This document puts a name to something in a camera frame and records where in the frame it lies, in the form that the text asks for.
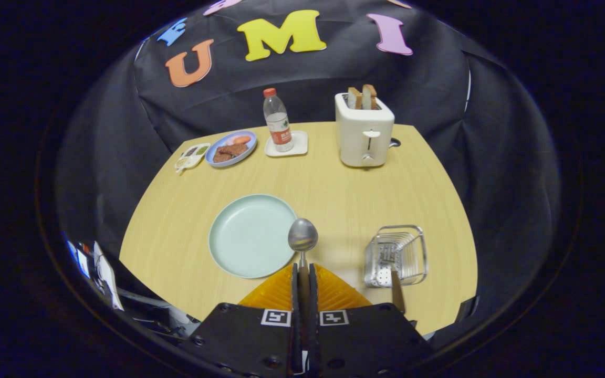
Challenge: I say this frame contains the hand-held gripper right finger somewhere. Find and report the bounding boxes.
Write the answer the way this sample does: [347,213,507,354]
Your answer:
[307,262,434,378]

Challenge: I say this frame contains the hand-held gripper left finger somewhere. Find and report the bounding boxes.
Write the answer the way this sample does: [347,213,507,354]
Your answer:
[184,262,303,378]

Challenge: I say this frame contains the metal fork wooden handle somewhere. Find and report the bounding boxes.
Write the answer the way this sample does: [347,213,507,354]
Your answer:
[379,244,406,314]

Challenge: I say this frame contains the metal spoon wooden handle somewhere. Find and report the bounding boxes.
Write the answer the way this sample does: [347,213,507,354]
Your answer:
[288,218,319,279]

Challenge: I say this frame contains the light green plate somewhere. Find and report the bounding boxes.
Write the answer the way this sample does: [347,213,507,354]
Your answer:
[208,194,299,279]

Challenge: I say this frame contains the brown meat slices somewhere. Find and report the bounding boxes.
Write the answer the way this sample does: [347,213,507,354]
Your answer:
[213,143,249,163]

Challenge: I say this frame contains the white divided sauce dish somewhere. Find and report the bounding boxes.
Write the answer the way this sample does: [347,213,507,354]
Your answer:
[174,143,211,174]

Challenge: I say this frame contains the black backdrop cloth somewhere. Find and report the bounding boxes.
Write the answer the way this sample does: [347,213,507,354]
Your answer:
[56,0,563,347]

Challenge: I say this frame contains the white toaster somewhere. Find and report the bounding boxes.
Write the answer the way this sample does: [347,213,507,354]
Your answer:
[335,92,395,168]

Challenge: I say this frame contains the blue plate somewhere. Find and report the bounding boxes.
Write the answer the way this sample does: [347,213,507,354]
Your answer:
[205,130,257,168]

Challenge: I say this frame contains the white square coaster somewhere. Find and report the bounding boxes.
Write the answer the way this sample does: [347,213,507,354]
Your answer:
[264,130,309,158]

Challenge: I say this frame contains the clear water bottle red cap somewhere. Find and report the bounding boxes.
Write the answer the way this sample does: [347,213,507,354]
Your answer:
[263,88,294,153]

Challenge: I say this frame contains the metal wire basket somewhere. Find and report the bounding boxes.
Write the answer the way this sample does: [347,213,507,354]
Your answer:
[364,225,429,288]

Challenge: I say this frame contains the black table edge bracket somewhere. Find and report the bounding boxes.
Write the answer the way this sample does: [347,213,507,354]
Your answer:
[455,297,479,323]

